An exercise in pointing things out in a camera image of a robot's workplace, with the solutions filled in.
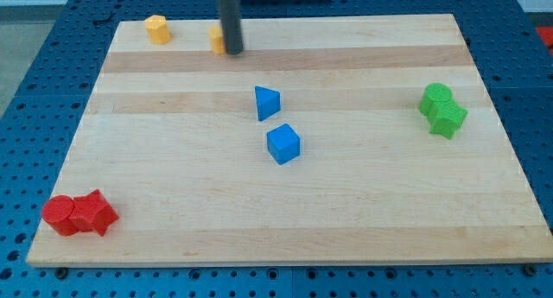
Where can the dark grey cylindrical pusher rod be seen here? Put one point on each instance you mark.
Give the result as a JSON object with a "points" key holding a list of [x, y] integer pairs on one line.
{"points": [[230, 20]]}

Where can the yellow heart block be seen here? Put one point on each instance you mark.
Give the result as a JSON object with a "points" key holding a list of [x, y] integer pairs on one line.
{"points": [[215, 35]]}

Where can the yellow hexagon block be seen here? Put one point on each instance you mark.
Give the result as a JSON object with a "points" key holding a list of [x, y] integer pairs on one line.
{"points": [[157, 29]]}

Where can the blue triangle block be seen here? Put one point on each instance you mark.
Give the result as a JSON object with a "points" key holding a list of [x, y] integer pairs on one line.
{"points": [[268, 102]]}

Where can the blue cube block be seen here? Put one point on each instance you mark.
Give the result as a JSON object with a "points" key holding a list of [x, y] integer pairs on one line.
{"points": [[283, 143]]}

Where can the light wooden board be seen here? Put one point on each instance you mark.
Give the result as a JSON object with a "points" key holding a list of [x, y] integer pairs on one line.
{"points": [[171, 138]]}

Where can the green cylinder block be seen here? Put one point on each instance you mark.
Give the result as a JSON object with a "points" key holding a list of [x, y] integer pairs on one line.
{"points": [[434, 93]]}

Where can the green star block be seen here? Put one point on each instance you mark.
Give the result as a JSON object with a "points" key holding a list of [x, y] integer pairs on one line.
{"points": [[445, 118]]}

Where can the red star block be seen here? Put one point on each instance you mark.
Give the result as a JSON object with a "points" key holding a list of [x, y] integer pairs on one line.
{"points": [[93, 212]]}

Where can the red cylinder block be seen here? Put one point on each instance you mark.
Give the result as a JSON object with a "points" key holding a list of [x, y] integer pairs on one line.
{"points": [[56, 213]]}

